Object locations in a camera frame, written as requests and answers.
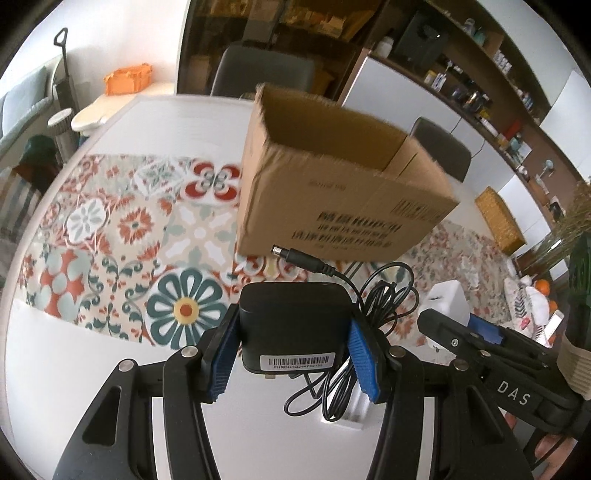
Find white charger cube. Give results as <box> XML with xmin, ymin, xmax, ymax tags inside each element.
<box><xmin>419</xmin><ymin>279</ymin><xmax>471</xmax><ymax>327</ymax></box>

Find black power adapter with cable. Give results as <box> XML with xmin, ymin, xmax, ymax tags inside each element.
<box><xmin>238</xmin><ymin>245</ymin><xmax>420</xmax><ymax>423</ymax></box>

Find white battery charger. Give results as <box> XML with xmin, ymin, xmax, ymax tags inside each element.
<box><xmin>320</xmin><ymin>385</ymin><xmax>385</xmax><ymax>431</ymax></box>

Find person's hand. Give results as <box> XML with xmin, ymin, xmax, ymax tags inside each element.
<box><xmin>503</xmin><ymin>412</ymin><xmax>578</xmax><ymax>471</ymax></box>

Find oranges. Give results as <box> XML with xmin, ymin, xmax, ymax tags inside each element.
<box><xmin>534</xmin><ymin>279</ymin><xmax>558</xmax><ymax>314</ymax></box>

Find woven yellow tissue box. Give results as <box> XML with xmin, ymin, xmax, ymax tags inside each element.
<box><xmin>475</xmin><ymin>187</ymin><xmax>526</xmax><ymax>256</ymax></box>

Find dried flower bouquet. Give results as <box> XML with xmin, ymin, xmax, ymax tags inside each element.
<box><xmin>521</xmin><ymin>181</ymin><xmax>591</xmax><ymax>277</ymax></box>

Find right dark dining chair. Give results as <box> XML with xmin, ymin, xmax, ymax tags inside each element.
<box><xmin>411</xmin><ymin>117</ymin><xmax>472</xmax><ymax>182</ymax></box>

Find dark dining chair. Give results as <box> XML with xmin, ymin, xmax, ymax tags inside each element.
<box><xmin>411</xmin><ymin>117</ymin><xmax>472</xmax><ymax>182</ymax></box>
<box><xmin>211</xmin><ymin>45</ymin><xmax>315</xmax><ymax>98</ymax></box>

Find patterned floral table runner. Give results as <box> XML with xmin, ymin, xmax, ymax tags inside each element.
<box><xmin>15</xmin><ymin>151</ymin><xmax>546</xmax><ymax>351</ymax></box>

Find brown cardboard box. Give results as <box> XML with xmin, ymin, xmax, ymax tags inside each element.
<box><xmin>236</xmin><ymin>84</ymin><xmax>459</xmax><ymax>262</ymax></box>

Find striped fabric chair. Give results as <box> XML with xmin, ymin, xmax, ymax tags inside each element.
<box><xmin>0</xmin><ymin>168</ymin><xmax>41</xmax><ymax>287</ymax></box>

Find white lower cabinet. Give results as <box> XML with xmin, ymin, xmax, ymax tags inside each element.
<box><xmin>338</xmin><ymin>50</ymin><xmax>569</xmax><ymax>278</ymax></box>

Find white cylindrical fan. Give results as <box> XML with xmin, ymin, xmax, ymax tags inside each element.
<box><xmin>47</xmin><ymin>108</ymin><xmax>78</xmax><ymax>161</ymax></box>

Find cream side table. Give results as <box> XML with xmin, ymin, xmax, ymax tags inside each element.
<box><xmin>70</xmin><ymin>82</ymin><xmax>175</xmax><ymax>137</ymax></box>

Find dark glass display cabinet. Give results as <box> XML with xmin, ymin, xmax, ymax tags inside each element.
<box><xmin>176</xmin><ymin>0</ymin><xmax>385</xmax><ymax>100</ymax></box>

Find left dark dining chair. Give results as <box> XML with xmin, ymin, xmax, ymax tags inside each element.
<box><xmin>211</xmin><ymin>45</ymin><xmax>315</xmax><ymax>98</ymax></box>

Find upright vacuum cleaner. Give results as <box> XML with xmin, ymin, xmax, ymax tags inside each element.
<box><xmin>53</xmin><ymin>27</ymin><xmax>79</xmax><ymax>113</ymax></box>

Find grey sofa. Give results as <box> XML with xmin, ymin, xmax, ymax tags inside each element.
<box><xmin>1</xmin><ymin>66</ymin><xmax>53</xmax><ymax>164</ymax></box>

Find orange plastic crate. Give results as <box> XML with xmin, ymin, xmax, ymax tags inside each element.
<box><xmin>103</xmin><ymin>63</ymin><xmax>153</xmax><ymax>96</ymax></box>

